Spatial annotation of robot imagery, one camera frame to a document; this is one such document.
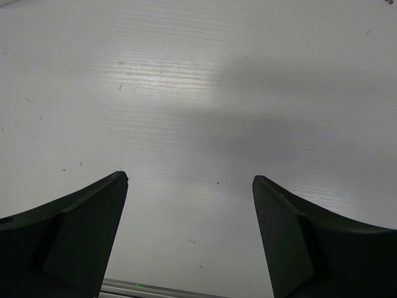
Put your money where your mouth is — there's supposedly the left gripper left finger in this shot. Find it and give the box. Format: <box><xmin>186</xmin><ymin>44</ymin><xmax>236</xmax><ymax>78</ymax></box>
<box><xmin>1</xmin><ymin>171</ymin><xmax>128</xmax><ymax>297</ymax></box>

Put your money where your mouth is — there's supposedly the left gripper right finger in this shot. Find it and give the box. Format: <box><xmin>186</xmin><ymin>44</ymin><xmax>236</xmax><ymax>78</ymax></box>
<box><xmin>252</xmin><ymin>176</ymin><xmax>396</xmax><ymax>297</ymax></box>

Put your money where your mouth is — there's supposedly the front aluminium rail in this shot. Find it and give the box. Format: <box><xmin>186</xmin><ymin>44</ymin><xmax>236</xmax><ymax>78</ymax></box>
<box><xmin>98</xmin><ymin>279</ymin><xmax>218</xmax><ymax>298</ymax></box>

